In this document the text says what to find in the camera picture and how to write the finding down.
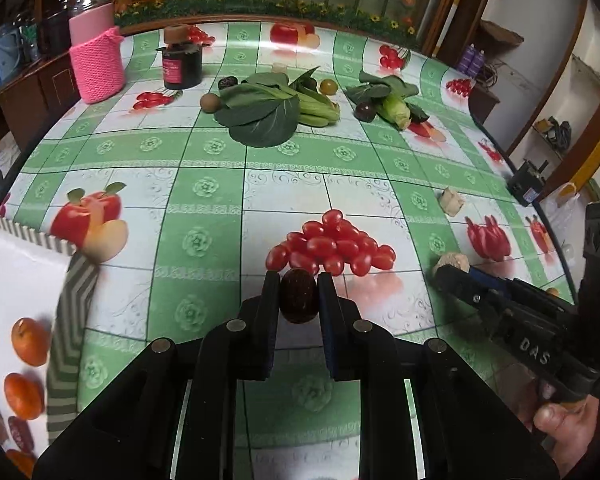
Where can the small orange fruit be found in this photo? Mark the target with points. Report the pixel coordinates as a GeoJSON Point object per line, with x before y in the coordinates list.
{"type": "Point", "coordinates": [553, 291]}

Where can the black electronic device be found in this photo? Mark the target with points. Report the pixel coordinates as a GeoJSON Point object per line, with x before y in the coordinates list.
{"type": "Point", "coordinates": [527, 185]}

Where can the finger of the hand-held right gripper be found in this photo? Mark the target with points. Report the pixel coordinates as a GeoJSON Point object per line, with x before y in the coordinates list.
{"type": "Point", "coordinates": [495, 284]}
{"type": "Point", "coordinates": [460, 285]}

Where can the wooden sideboard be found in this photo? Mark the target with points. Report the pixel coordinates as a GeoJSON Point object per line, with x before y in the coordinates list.
{"type": "Point", "coordinates": [30, 90]}

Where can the dark purple passion fruit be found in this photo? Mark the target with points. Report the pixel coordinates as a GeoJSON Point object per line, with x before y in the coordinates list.
{"type": "Point", "coordinates": [365, 110]}

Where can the pink knitted sleeve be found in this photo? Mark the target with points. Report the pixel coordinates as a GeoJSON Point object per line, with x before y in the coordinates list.
{"type": "Point", "coordinates": [97, 65]}

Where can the corn cob with husk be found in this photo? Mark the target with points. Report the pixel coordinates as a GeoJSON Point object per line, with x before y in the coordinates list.
{"type": "Point", "coordinates": [396, 110]}

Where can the purple bottle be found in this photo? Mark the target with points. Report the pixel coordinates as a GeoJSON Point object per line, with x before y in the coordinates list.
{"type": "Point", "coordinates": [478, 62]}
{"type": "Point", "coordinates": [466, 59]}

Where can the orange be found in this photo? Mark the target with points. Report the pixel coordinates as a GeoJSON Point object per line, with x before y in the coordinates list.
{"type": "Point", "coordinates": [24, 395]}
{"type": "Point", "coordinates": [20, 462]}
{"type": "Point", "coordinates": [30, 341]}

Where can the wooden side table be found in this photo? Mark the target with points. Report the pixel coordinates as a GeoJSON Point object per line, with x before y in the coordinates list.
{"type": "Point", "coordinates": [485, 100]}

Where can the black pot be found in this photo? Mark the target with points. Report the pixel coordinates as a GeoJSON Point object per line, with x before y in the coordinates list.
{"type": "Point", "coordinates": [55, 30]}

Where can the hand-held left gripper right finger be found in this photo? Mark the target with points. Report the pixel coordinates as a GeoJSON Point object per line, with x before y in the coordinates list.
{"type": "Point", "coordinates": [327, 320]}

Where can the white box with zigzag rim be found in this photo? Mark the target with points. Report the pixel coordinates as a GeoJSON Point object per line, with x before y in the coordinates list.
{"type": "Point", "coordinates": [10, 280]}

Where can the white plastic bag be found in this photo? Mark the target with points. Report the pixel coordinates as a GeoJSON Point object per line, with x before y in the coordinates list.
{"type": "Point", "coordinates": [560, 217]}

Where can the brown round lid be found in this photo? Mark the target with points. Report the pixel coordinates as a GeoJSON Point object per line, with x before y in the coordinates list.
{"type": "Point", "coordinates": [176, 34]}

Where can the small cream chunk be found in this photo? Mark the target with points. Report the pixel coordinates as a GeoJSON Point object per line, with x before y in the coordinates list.
{"type": "Point", "coordinates": [279, 67]}

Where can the small dark fruit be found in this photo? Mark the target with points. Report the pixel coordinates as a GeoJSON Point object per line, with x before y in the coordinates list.
{"type": "Point", "coordinates": [228, 81]}

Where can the green bok choy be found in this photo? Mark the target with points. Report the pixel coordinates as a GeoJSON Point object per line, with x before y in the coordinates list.
{"type": "Point", "coordinates": [275, 110]}

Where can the small sugarcane piece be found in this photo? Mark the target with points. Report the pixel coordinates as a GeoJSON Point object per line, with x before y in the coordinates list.
{"type": "Point", "coordinates": [451, 201]}

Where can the red jujube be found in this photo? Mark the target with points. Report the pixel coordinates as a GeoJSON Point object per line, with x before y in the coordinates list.
{"type": "Point", "coordinates": [19, 432]}

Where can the pink insulated bottle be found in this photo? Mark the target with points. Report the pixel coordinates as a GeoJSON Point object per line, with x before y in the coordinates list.
{"type": "Point", "coordinates": [91, 15]}

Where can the yellow green grape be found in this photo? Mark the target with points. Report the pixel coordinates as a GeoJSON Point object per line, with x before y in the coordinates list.
{"type": "Point", "coordinates": [328, 86]}

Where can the black jar with red label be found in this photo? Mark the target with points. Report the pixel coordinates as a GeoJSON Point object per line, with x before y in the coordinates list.
{"type": "Point", "coordinates": [181, 67]}

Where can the wooden wall shelf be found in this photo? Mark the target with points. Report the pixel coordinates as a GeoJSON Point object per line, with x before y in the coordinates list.
{"type": "Point", "coordinates": [500, 35]}

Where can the person's right hand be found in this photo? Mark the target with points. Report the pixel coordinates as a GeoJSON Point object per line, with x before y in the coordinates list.
{"type": "Point", "coordinates": [565, 430]}

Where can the grey blue kettle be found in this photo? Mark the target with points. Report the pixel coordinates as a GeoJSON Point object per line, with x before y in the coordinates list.
{"type": "Point", "coordinates": [7, 45]}

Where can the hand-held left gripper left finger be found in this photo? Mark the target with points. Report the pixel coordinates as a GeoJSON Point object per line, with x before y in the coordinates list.
{"type": "Point", "coordinates": [269, 320]}

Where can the dark green leafy vegetable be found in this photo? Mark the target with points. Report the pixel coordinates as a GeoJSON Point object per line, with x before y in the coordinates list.
{"type": "Point", "coordinates": [380, 89]}

